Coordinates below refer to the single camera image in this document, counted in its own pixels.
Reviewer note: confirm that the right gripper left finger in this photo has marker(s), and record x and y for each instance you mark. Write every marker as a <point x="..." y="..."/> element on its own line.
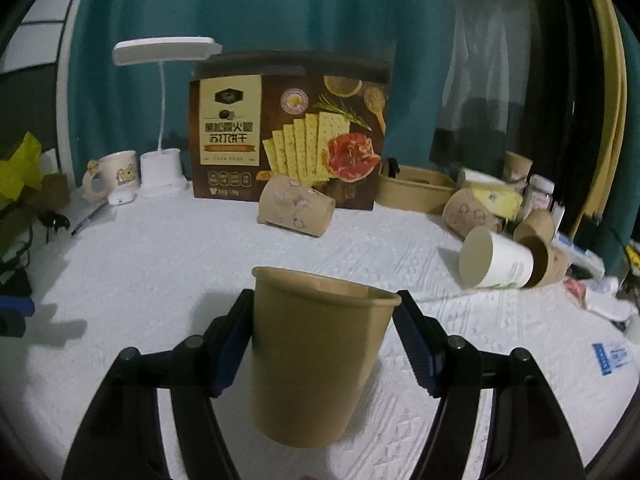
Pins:
<point x="120" y="435"/>

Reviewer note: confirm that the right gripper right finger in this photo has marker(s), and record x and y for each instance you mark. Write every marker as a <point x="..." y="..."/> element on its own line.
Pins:
<point x="528" y="436"/>

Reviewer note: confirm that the plain brown paper cup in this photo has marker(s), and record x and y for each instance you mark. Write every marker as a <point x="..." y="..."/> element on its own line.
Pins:
<point x="315" y="341"/>

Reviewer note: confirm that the blue white card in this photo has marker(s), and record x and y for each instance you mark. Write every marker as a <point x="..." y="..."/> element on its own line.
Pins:
<point x="614" y="356"/>

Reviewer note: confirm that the small brown cup lower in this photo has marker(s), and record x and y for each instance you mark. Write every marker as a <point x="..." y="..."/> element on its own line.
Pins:
<point x="550" y="264"/>

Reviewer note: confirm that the small brown cup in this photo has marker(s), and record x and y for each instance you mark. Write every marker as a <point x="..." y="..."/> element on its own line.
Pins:
<point x="539" y="223"/>
<point x="550" y="264"/>

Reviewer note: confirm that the white paper cup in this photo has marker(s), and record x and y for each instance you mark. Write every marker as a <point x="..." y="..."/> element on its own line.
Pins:
<point x="491" y="260"/>

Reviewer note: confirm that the small brown cup upper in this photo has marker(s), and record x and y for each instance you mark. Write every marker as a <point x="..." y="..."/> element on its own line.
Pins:
<point x="539" y="223"/>

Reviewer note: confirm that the teal curtain right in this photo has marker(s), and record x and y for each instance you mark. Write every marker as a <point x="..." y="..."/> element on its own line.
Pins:
<point x="621" y="211"/>

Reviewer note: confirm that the teal curtain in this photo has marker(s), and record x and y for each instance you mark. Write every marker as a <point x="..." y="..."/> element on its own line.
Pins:
<point x="621" y="211"/>
<point x="114" y="108"/>

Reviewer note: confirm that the black power plug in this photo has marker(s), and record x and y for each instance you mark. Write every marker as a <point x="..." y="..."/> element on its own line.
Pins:
<point x="53" y="221"/>

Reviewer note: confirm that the black pen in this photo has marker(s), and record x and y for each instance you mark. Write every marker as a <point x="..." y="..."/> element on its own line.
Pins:
<point x="87" y="216"/>

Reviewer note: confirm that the patterned cup lying right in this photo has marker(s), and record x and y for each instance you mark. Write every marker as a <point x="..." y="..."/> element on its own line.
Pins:
<point x="464" y="212"/>

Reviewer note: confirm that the yellow tissue box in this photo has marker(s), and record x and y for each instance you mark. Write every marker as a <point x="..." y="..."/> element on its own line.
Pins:
<point x="497" y="196"/>

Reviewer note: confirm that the white pill bottle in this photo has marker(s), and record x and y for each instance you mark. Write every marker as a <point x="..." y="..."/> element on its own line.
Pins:
<point x="538" y="195"/>

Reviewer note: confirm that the white earbuds case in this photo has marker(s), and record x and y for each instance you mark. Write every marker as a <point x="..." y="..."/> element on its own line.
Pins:
<point x="121" y="196"/>

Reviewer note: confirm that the white desk lamp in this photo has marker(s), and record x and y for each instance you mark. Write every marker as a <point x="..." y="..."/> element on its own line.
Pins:
<point x="161" y="170"/>

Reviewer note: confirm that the upright patterned paper cup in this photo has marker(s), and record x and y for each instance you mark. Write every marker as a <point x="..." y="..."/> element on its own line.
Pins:
<point x="516" y="168"/>

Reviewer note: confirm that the cream cartoon mug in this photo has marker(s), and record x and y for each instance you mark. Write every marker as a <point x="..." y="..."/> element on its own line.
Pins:
<point x="110" y="173"/>

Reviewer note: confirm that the brown paper bowl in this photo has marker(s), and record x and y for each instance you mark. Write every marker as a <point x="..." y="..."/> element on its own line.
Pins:
<point x="414" y="189"/>

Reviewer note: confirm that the patterned brown paper cup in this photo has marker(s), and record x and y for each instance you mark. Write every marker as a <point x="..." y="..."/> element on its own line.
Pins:
<point x="290" y="205"/>

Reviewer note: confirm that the yellow plastic bag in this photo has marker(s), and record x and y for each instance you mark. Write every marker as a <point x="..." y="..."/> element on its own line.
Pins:
<point x="22" y="169"/>

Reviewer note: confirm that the yellow curtain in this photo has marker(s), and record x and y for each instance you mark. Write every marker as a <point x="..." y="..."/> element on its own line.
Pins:
<point x="614" y="112"/>

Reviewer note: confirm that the brown cracker box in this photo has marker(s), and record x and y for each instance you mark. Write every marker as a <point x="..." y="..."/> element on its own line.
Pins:
<point x="316" y="117"/>

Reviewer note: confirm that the teal curtain left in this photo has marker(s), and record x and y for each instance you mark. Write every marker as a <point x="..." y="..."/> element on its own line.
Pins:
<point x="114" y="108"/>

